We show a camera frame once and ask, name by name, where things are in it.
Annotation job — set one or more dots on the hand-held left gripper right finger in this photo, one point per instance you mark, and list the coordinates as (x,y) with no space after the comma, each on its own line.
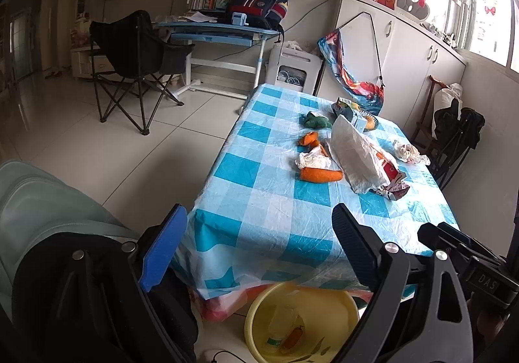
(357,249)

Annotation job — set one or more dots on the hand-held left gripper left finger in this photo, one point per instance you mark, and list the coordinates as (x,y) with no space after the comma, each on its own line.
(162,249)

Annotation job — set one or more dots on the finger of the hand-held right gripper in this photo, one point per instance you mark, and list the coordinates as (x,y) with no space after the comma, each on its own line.
(434,239)
(456,235)

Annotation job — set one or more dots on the yellow plastic basin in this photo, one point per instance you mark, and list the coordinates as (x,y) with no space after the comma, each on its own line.
(324,306)

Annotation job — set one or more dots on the red white carton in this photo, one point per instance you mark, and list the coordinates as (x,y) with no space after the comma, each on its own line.
(391,178)

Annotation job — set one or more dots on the long orange carrot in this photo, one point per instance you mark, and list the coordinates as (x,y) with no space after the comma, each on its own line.
(320,175)

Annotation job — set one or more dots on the white tissue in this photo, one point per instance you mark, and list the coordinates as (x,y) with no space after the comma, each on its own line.
(409,152)
(314,160)

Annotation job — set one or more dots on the white plastic bag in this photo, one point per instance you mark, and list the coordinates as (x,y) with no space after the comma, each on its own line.
(354,156)

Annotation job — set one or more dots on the clear plastic bottle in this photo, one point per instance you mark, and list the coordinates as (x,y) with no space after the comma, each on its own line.
(279,326)

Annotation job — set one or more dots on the small orange carrot piece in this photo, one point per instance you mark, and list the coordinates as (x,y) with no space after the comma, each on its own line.
(292,338)

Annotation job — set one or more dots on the short orange carrot chunk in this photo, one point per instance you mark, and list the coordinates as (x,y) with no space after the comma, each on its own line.
(309,139)

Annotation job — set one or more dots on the orange white cloth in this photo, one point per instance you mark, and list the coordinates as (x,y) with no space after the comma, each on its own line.
(227,304)

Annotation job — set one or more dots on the blue checkered tablecloth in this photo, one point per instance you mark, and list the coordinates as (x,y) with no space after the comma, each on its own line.
(275,200)

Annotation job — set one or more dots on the grey green sofa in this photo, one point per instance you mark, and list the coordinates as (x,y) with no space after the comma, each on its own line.
(48,204)

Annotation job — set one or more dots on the dark wooden chair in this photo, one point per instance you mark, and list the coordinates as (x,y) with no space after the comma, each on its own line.
(425,115)

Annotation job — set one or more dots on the dark glass fruit bowl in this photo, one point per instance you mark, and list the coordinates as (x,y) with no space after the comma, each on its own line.
(375,124)

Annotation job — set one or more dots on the plain yellow mango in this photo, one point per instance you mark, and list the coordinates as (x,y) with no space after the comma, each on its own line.
(369,121)

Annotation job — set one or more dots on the green plush toy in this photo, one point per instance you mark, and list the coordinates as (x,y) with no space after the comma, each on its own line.
(314,120)

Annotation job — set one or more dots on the white sack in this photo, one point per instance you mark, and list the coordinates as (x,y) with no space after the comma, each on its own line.
(450,94)

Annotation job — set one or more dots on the yellow mango with dark spot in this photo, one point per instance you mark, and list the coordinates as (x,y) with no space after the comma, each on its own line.
(354,106)

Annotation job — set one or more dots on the colourful printed sling bag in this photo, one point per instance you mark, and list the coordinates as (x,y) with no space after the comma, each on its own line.
(357,91)

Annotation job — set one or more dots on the white storage cart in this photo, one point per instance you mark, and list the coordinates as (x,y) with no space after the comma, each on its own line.
(294,70)

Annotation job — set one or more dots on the white cabinet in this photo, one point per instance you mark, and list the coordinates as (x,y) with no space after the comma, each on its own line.
(409,46)

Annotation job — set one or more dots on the black folding camp chair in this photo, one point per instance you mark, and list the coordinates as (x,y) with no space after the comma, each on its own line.
(133,50)

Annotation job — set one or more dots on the blue white study desk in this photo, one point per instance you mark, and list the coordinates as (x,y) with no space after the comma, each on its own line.
(219,38)

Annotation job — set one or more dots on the window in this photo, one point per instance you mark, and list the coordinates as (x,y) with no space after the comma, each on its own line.
(494,14)

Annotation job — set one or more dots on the loose white papers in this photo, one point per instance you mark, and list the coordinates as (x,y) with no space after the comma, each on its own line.
(198,16)

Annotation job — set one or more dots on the blue pencil sharpener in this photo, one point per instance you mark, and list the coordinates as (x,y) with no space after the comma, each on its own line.
(239,19)

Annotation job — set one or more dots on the navy red backpack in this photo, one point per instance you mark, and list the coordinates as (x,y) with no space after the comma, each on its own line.
(259,8)

